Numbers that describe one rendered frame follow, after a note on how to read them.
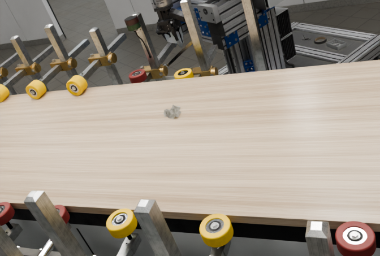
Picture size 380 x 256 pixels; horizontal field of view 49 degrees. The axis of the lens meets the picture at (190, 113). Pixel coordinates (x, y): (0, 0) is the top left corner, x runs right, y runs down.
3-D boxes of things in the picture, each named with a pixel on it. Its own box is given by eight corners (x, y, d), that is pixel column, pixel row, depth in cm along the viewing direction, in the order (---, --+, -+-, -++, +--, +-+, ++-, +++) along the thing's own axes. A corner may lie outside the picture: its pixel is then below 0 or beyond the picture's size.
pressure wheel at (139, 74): (141, 89, 201) (132, 68, 195) (155, 87, 198) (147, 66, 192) (134, 98, 195) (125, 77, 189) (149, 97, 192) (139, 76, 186)
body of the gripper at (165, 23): (166, 27, 198) (158, 3, 191) (182, 25, 194) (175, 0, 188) (160, 34, 192) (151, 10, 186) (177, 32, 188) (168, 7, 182)
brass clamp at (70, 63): (59, 66, 224) (55, 59, 221) (79, 64, 218) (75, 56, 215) (52, 73, 219) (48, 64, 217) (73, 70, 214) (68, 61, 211)
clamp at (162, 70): (145, 74, 207) (141, 66, 205) (169, 72, 202) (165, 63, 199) (141, 81, 203) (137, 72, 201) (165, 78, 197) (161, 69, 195)
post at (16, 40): (55, 109, 244) (13, 35, 219) (59, 109, 242) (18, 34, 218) (51, 113, 241) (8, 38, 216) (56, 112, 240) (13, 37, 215)
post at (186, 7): (211, 92, 200) (181, -2, 175) (218, 92, 198) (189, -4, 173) (209, 96, 197) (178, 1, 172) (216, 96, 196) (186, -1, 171)
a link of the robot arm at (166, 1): (172, -9, 185) (165, -2, 179) (175, 0, 188) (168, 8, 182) (157, -6, 189) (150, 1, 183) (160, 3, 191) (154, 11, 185)
